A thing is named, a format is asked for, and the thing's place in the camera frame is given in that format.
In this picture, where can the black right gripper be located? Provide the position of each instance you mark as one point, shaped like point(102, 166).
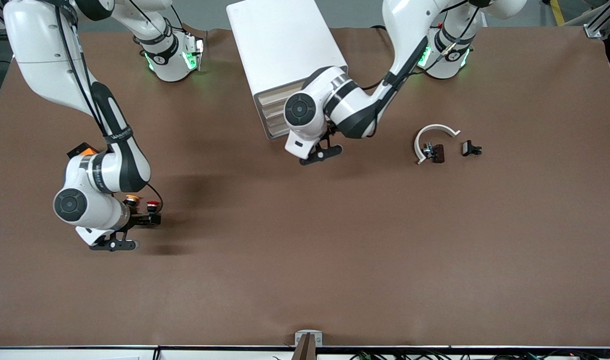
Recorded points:
point(140, 218)

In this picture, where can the red push button switch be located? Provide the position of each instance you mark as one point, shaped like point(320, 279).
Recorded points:
point(152, 204)

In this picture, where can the white half-round pipe clamp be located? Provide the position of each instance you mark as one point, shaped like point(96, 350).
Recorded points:
point(437, 126)

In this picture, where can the white plastic drawer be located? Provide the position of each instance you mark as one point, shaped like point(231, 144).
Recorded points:
point(272, 97)
point(277, 128)
point(273, 107)
point(274, 118)

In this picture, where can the grey metal bracket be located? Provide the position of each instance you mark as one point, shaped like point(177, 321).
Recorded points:
point(299, 337)

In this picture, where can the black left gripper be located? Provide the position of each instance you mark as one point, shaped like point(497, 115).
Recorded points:
point(332, 130)

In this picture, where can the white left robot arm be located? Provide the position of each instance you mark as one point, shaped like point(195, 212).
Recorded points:
point(410, 30)

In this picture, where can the yellow push button switch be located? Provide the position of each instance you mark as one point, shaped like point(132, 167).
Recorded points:
point(131, 200)

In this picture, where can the aluminium frame post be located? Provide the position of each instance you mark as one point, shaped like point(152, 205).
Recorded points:
point(597, 27)

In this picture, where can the white drawer cabinet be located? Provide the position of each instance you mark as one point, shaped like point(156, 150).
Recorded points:
point(279, 40)

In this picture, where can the orange box with hole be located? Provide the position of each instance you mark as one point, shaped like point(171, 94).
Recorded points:
point(87, 150)

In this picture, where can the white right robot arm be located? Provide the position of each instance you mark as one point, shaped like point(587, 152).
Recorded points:
point(39, 45)

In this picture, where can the small black clip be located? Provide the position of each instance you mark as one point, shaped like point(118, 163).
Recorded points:
point(467, 148)

